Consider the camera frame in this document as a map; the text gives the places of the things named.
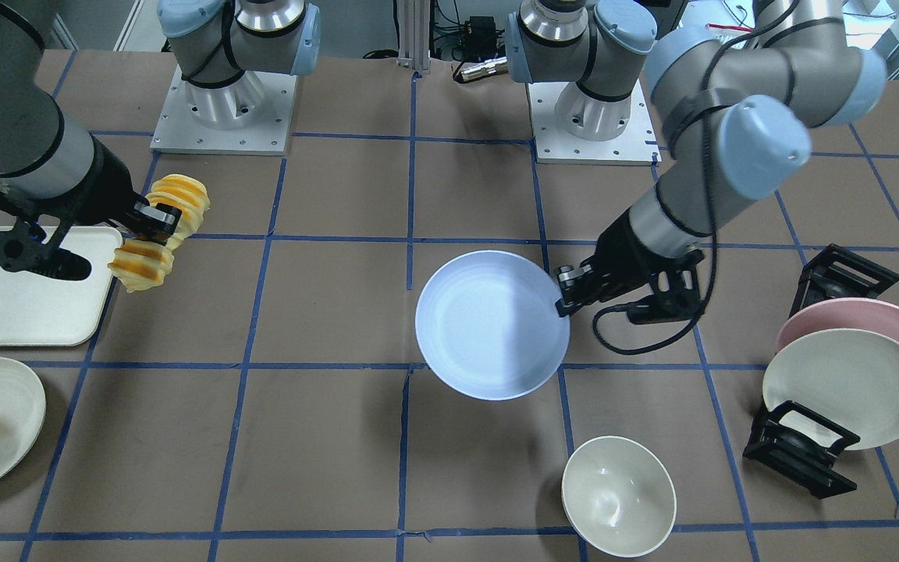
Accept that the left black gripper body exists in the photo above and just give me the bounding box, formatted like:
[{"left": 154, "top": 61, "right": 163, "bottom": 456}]
[{"left": 590, "top": 211, "right": 692, "bottom": 303}]

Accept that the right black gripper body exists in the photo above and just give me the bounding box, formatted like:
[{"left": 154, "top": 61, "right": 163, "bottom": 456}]
[{"left": 73, "top": 137, "right": 146, "bottom": 234}]

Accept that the yellow sliced bread loaf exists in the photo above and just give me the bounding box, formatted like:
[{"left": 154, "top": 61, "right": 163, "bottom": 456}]
[{"left": 107, "top": 174, "right": 211, "bottom": 293}]

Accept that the blue plate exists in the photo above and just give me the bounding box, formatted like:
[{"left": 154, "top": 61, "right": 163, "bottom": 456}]
[{"left": 414, "top": 250, "right": 570, "bottom": 401}]

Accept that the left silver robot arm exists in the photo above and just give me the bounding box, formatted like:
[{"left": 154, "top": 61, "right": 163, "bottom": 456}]
[{"left": 504, "top": 1, "right": 886, "bottom": 316}]

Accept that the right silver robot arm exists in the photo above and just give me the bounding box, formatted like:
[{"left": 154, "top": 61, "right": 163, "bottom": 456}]
[{"left": 0, "top": 1, "right": 322, "bottom": 243}]

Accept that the pink plate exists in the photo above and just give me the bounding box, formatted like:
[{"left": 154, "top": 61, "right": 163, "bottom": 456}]
[{"left": 776, "top": 297, "right": 899, "bottom": 350}]

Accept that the cream plate in rack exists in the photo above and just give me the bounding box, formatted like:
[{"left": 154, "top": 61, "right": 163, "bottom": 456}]
[{"left": 761, "top": 329, "right": 899, "bottom": 450}]

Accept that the cream rectangular tray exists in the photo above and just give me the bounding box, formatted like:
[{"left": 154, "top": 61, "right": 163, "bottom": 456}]
[{"left": 0, "top": 226, "right": 123, "bottom": 347}]

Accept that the cream bowl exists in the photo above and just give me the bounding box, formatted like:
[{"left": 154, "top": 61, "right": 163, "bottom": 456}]
[{"left": 560, "top": 436, "right": 677, "bottom": 558}]

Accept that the black dish rack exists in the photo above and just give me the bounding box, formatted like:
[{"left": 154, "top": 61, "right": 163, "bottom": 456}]
[{"left": 743, "top": 244, "right": 899, "bottom": 500}]

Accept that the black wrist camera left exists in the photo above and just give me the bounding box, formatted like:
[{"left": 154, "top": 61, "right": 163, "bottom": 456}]
[{"left": 627, "top": 249, "right": 705, "bottom": 325}]

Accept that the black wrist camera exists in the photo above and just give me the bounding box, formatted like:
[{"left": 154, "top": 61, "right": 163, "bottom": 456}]
[
  {"left": 0, "top": 190, "right": 92, "bottom": 281},
  {"left": 627, "top": 249, "right": 705, "bottom": 325}
]

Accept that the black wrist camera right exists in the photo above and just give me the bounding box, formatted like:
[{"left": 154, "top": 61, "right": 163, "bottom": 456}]
[{"left": 0, "top": 190, "right": 92, "bottom": 281}]

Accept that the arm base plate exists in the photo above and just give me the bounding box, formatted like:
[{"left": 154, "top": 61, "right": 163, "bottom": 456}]
[
  {"left": 150, "top": 71, "right": 297, "bottom": 156},
  {"left": 527, "top": 82, "right": 663, "bottom": 166}
]

